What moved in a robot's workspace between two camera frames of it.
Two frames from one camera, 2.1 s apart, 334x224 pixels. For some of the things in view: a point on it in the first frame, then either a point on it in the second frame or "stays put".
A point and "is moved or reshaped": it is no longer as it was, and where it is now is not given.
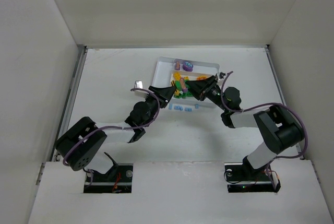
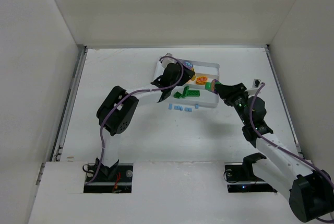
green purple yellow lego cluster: (181, 91) is moved or reshaped
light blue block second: (178, 107) stays put
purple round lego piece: (188, 66) stays put
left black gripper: (154, 93) → (187, 75)
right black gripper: (209, 88) → (233, 93)
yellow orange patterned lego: (201, 78) stays put
